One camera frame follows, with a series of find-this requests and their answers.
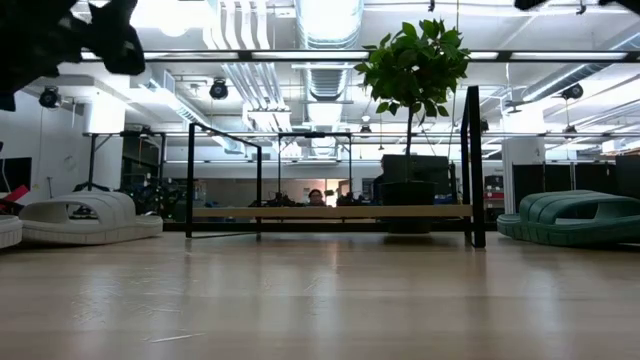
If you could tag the black aluminium rig frame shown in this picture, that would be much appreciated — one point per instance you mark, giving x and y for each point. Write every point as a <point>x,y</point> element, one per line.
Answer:
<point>310,226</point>

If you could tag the potted green plant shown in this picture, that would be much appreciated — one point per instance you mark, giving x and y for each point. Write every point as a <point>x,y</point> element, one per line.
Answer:
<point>415,65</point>

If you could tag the round black ceiling fixture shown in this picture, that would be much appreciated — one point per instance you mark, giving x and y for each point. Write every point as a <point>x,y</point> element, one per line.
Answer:
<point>48,97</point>
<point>218,90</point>
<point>573,91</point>

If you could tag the person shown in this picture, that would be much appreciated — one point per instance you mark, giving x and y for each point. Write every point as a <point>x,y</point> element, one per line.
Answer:
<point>316,197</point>

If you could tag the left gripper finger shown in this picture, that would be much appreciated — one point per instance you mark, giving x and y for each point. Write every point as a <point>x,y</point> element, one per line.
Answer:
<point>125,50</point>

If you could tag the black wall monitor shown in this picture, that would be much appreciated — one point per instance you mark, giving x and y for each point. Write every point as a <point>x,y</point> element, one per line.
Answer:
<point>15,175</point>

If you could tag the background black rig frame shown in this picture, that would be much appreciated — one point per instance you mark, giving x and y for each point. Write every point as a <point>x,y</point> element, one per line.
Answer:
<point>91,160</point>
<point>315,134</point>

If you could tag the teal green rubber slide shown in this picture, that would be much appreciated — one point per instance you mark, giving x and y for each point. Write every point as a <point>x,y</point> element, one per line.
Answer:
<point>565,230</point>

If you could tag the red flat object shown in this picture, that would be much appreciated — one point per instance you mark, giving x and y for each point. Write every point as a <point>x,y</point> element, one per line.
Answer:
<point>15,195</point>

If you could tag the wooden shelf with black frame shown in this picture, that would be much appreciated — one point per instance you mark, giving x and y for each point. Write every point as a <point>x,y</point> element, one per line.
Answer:
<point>325,211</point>

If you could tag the black room divider panels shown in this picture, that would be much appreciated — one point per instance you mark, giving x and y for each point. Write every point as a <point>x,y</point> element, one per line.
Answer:
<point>575,185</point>

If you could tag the large black box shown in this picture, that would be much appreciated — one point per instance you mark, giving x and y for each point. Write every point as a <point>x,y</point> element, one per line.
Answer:
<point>425,167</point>

